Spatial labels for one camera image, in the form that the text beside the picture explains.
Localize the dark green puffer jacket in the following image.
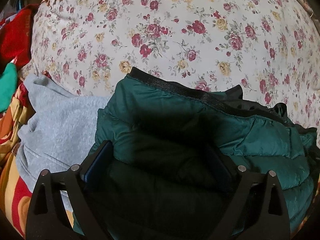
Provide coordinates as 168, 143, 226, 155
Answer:
88, 68, 319, 239

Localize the red cream rose blanket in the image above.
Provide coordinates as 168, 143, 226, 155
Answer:
0, 71, 75, 239

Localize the light grey fleece garment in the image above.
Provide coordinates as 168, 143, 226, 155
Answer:
15, 73, 111, 213

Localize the teal green garment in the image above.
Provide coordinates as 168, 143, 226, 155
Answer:
0, 62, 17, 113

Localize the white floral bed sheet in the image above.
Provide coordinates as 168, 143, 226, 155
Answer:
20, 0, 319, 127

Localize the red garment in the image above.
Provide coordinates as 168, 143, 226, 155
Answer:
1, 4, 39, 72

